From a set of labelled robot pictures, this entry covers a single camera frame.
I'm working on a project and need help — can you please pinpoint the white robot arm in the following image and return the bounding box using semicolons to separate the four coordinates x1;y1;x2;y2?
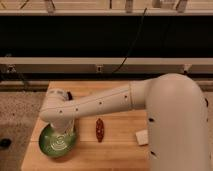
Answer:
40;73;211;171

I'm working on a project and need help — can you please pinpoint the red brown bottle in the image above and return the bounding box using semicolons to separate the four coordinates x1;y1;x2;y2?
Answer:
96;118;104;142

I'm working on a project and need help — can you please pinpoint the green ceramic bowl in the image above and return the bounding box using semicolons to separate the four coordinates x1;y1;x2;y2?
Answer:
39;124;77;158

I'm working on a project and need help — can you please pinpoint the white sponge block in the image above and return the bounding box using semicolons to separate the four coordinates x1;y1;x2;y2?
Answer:
135;130;148;146

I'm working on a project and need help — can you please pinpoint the black round floor object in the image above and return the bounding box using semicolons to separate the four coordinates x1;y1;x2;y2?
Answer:
0;138;11;148

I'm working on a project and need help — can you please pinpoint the black cable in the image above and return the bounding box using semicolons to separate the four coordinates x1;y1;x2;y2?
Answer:
111;7;148;74

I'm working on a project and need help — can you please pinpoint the metal frame rail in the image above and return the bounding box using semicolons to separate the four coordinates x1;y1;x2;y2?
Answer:
0;57;213;74

